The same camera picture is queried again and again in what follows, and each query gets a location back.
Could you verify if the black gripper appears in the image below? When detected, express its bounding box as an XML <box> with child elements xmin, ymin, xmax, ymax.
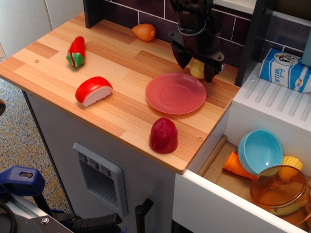
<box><xmin>169</xmin><ymin>21</ymin><xmax>225</xmax><ymax>83</ymax></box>

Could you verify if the yellow toy potato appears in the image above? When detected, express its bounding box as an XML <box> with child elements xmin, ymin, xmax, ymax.
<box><xmin>190</xmin><ymin>60</ymin><xmax>205</xmax><ymax>80</ymax></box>

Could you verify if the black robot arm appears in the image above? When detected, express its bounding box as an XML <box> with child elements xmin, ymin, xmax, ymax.
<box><xmin>169</xmin><ymin>0</ymin><xmax>225</xmax><ymax>82</ymax></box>

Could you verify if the pink plastic plate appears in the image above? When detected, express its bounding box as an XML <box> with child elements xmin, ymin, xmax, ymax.
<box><xmin>145</xmin><ymin>73</ymin><xmax>207</xmax><ymax>115</ymax></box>

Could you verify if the orange toy fruit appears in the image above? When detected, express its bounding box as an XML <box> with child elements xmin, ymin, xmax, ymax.
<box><xmin>132</xmin><ymin>23</ymin><xmax>156</xmax><ymax>41</ymax></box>

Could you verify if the dark red toy pepper half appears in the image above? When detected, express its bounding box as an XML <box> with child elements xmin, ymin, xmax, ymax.
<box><xmin>149</xmin><ymin>117</ymin><xmax>178</xmax><ymax>154</ymax></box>

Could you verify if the blue white milk carton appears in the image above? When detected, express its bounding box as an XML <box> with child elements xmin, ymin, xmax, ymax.
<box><xmin>259</xmin><ymin>48</ymin><xmax>311</xmax><ymax>93</ymax></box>

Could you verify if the orange toy ice cream cone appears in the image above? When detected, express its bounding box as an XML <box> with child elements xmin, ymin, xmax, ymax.
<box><xmin>223</xmin><ymin>151</ymin><xmax>256</xmax><ymax>180</ymax></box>

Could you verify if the light blue plastic bowl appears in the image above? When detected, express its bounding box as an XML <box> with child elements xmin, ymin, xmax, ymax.
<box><xmin>238</xmin><ymin>130</ymin><xmax>283</xmax><ymax>175</ymax></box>

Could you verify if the red toy chili pepper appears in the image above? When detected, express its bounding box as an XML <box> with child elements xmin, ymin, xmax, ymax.
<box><xmin>66</xmin><ymin>36</ymin><xmax>85</xmax><ymax>67</ymax></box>

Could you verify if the yellow toy corn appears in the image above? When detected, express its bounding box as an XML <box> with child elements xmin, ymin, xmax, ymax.
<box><xmin>279</xmin><ymin>155</ymin><xmax>303</xmax><ymax>181</ymax></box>

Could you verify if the white toy sink unit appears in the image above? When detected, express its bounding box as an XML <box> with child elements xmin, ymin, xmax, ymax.
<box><xmin>173</xmin><ymin>67</ymin><xmax>311</xmax><ymax>233</ymax></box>

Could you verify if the grey toy ice dispenser panel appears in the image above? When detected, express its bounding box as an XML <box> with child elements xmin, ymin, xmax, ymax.
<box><xmin>73</xmin><ymin>142</ymin><xmax>128</xmax><ymax>216</ymax></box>

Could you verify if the transparent orange plastic cup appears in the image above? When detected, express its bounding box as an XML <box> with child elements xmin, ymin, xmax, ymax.
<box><xmin>250</xmin><ymin>165</ymin><xmax>311</xmax><ymax>226</ymax></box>

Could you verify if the blue clamp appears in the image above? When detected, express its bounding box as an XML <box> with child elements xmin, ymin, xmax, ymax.
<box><xmin>0</xmin><ymin>166</ymin><xmax>45</xmax><ymax>197</ymax></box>

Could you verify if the black cabinet door handle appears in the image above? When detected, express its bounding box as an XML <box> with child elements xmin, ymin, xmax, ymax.
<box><xmin>135</xmin><ymin>199</ymin><xmax>154</xmax><ymax>233</ymax></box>

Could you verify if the black ribbed clamp handle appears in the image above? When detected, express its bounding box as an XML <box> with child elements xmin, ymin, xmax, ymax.
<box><xmin>70</xmin><ymin>214</ymin><xmax>122</xmax><ymax>233</ymax></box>

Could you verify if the black braided cable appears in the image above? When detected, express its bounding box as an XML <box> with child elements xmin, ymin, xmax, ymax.
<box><xmin>0</xmin><ymin>201</ymin><xmax>17</xmax><ymax>233</ymax></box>

